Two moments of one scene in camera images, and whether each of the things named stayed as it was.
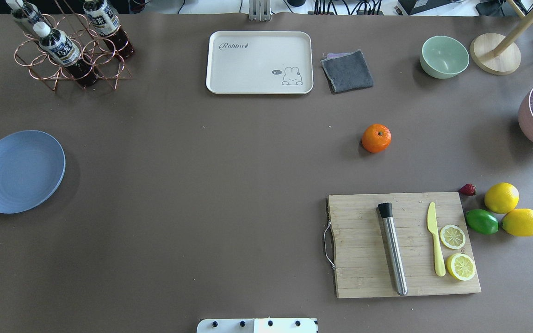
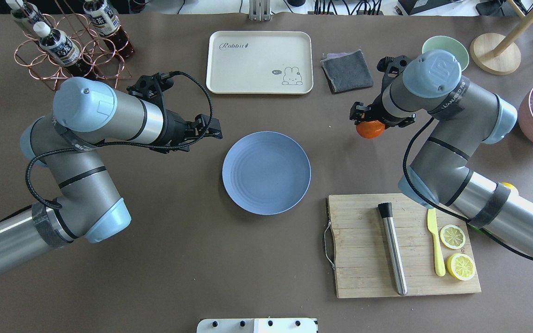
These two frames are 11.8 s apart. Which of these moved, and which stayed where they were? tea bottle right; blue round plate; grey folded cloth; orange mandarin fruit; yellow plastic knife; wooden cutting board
Moved: orange mandarin fruit; blue round plate
Stayed: yellow plastic knife; wooden cutting board; grey folded cloth; tea bottle right
